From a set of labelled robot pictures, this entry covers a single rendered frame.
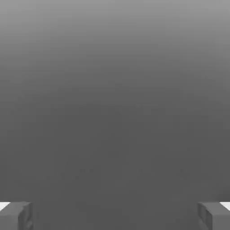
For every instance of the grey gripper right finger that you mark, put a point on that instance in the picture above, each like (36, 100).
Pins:
(217, 217)

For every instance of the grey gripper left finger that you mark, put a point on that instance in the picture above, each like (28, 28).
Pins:
(12, 216)

